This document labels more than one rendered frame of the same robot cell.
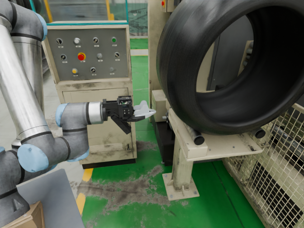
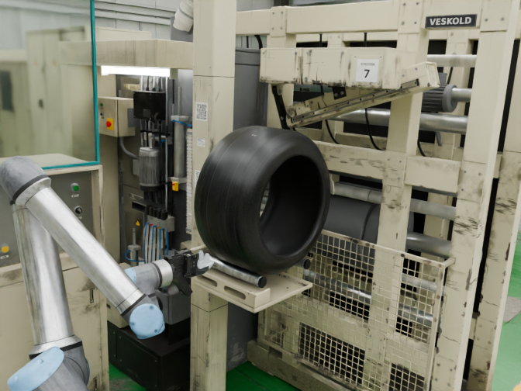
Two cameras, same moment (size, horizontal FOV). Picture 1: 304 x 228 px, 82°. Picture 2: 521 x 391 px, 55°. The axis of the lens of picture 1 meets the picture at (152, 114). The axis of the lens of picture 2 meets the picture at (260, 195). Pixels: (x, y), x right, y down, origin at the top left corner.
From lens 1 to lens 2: 1.27 m
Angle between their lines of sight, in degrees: 40
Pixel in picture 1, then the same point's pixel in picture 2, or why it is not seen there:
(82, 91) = (20, 282)
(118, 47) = (81, 198)
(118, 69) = not seen: hidden behind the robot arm
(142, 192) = not seen: outside the picture
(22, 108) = (119, 272)
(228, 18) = (274, 167)
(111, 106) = (178, 260)
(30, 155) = (153, 313)
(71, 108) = (142, 270)
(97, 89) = not seen: hidden behind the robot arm
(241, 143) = (291, 283)
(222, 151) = (280, 294)
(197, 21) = (253, 170)
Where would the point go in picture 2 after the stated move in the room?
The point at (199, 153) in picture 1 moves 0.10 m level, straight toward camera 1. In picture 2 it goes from (264, 299) to (273, 309)
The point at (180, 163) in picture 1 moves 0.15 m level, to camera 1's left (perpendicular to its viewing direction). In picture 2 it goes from (211, 363) to (182, 374)
